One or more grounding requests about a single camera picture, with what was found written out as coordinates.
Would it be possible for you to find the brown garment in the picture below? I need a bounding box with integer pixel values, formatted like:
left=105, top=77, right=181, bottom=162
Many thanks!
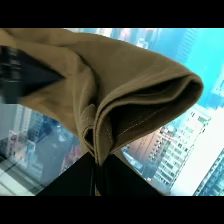
left=0, top=27, right=205, bottom=197

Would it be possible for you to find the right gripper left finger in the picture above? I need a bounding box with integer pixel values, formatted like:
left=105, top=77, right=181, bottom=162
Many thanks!
left=35, top=151, right=97, bottom=197

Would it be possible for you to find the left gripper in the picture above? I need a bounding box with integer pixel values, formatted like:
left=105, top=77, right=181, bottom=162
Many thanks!
left=0, top=45, right=66, bottom=105

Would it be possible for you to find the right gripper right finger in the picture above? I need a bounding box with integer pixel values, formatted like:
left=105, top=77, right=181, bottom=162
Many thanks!
left=98, top=153, right=165, bottom=197

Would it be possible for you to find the silver frame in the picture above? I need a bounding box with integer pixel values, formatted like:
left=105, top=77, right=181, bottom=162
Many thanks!
left=0, top=163, right=37, bottom=197

